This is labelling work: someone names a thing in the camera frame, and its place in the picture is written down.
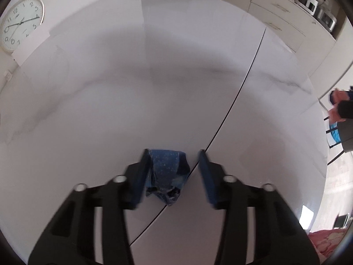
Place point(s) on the silver kitchen appliance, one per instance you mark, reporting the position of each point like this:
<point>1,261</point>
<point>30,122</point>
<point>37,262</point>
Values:
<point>326,19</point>

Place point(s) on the white drawer cabinet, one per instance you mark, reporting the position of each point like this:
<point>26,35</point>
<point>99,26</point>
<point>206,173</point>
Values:
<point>286,22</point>

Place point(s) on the white wall socket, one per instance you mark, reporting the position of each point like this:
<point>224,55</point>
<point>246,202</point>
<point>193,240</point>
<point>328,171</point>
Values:
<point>8,76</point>

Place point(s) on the person's right hand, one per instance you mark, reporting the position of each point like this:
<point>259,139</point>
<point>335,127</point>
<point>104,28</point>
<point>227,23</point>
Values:
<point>338,96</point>

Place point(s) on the dark blue wrapper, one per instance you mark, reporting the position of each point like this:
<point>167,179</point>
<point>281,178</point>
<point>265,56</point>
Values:
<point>168,168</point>

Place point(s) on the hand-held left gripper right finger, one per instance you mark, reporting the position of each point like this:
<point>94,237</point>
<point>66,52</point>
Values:
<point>206,179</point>

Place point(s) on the round white wall clock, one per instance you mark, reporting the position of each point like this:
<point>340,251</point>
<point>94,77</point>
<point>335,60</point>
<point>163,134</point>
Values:
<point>20,23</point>

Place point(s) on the white microwave oven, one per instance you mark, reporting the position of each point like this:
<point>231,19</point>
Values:
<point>306,1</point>

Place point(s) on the red floral cloth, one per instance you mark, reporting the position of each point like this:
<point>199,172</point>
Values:
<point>328,247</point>

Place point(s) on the blue plastic bag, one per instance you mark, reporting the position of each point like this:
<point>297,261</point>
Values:
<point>335,134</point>

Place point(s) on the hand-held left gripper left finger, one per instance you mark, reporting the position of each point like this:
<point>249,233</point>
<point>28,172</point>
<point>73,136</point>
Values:
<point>139,182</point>

